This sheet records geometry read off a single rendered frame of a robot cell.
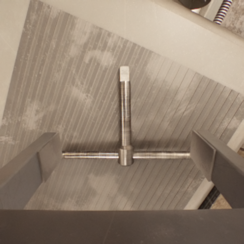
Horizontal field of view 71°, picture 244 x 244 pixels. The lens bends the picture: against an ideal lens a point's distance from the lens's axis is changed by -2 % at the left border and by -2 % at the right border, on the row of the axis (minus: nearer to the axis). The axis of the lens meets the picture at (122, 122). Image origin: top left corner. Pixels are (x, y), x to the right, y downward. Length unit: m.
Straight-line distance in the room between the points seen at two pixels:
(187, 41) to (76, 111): 0.18
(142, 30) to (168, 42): 0.04
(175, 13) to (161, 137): 0.17
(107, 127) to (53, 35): 0.15
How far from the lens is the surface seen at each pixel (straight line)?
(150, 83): 0.26
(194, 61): 0.27
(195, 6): 0.59
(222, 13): 0.99
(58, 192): 0.35
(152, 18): 0.26
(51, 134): 0.17
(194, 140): 0.16
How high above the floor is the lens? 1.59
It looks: 73 degrees down
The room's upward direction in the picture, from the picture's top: 177 degrees counter-clockwise
